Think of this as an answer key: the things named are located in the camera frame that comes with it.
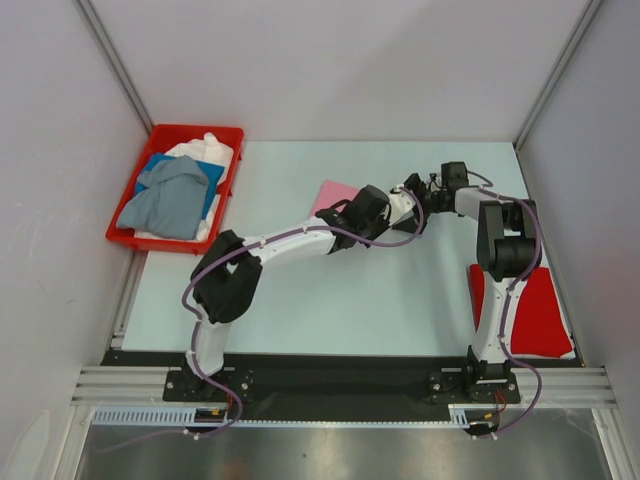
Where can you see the left aluminium corner post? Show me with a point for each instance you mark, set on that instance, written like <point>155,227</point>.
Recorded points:
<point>109,51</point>

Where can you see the blue t shirt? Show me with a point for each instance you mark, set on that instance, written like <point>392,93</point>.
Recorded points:
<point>215,172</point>

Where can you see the red folded t shirt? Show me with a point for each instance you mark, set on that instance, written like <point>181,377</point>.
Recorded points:
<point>528,323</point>

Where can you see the aluminium corner post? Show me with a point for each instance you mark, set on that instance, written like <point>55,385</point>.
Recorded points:
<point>109,51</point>
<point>558,70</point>

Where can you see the right slotted cable duct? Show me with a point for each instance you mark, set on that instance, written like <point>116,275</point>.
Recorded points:
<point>474,414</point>

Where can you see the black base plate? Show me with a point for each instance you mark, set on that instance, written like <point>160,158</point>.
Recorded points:
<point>339,388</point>

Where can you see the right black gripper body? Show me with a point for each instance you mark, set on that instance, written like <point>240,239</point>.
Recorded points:
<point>430,201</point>

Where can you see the slotted cable duct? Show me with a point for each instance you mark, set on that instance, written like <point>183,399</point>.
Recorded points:
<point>474,414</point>
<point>159,416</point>

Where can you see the red plastic bin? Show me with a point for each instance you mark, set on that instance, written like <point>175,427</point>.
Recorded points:
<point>162,137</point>

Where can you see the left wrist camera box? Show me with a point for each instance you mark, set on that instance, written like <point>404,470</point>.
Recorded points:
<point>401,205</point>

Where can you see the pink t shirt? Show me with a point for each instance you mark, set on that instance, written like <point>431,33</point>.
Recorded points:
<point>331,192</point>

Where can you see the left slotted cable duct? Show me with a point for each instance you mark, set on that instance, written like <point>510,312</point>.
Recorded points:
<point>159,416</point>

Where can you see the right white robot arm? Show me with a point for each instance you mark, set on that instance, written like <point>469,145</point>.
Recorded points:
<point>508,250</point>

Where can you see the aluminium frame rail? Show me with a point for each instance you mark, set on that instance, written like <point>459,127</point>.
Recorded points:
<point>144,386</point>

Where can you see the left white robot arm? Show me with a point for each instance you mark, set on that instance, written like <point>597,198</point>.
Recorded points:
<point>224,282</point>

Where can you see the white t shirt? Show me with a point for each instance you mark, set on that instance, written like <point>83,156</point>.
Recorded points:
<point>208,149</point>

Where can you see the grey t shirt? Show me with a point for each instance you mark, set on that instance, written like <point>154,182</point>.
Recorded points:
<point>137,215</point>

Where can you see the right aluminium corner post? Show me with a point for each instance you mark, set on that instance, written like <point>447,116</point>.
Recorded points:
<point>558,70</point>

